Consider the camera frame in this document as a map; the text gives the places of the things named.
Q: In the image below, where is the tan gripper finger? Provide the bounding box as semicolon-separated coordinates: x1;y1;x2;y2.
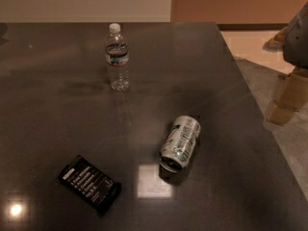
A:
267;67;308;125

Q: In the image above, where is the black snack packet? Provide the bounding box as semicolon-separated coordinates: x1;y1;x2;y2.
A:
59;155;122;214

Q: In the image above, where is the silver green 7up can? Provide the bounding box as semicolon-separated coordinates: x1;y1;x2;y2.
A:
160;115;201;172

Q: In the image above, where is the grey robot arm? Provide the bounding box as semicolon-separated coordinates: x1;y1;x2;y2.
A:
267;3;308;125

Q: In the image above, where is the clear plastic water bottle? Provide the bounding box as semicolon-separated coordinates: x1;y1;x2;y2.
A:
105;23;130;91

